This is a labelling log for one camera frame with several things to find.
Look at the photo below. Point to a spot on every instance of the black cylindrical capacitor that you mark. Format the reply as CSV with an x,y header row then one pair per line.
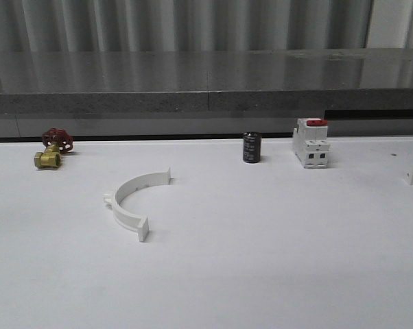
x,y
252,147

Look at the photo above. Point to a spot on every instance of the brass valve red handwheel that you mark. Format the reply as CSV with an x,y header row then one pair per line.
x,y
56,142

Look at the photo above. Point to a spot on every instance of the white circuit breaker red switch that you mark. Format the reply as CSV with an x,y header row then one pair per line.
x,y
310,143

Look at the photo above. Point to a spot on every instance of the grey stone counter ledge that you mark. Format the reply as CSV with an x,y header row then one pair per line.
x,y
338,84

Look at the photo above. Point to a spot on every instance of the grey pleated curtain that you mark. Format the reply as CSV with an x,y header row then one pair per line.
x,y
204,25

